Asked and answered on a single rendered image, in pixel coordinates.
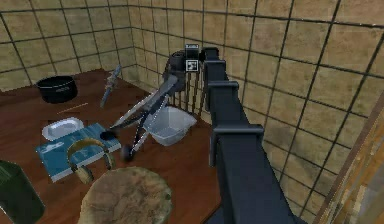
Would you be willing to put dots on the grey knife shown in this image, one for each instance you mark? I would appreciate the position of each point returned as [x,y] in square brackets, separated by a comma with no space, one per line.
[110,86]

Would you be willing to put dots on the black round pot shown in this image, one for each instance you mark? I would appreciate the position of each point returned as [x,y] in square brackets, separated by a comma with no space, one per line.
[57,88]

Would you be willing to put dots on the brown wooden table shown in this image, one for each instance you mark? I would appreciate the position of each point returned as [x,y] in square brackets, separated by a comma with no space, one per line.
[100,150]

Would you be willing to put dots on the white oval plate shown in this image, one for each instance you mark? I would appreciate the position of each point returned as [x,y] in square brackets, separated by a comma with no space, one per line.
[62,128]

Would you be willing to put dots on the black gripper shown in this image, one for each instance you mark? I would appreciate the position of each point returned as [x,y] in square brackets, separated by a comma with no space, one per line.
[176,68]

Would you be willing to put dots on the brown wooden door frame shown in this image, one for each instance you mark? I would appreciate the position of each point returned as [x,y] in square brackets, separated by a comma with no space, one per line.
[353,173]

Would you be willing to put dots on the thin wooden pencil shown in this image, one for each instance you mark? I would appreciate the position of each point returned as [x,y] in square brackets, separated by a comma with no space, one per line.
[72,108]

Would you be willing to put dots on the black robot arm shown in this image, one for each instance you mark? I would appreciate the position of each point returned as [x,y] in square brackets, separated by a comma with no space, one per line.
[240,160]

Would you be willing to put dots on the dark green box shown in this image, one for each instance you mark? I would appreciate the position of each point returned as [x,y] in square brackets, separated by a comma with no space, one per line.
[18,195]

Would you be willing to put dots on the blue book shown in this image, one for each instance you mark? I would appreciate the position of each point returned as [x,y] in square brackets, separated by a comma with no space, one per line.
[76,150]

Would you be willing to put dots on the gold headphones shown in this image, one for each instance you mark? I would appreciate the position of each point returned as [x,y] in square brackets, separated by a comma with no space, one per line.
[87,159]

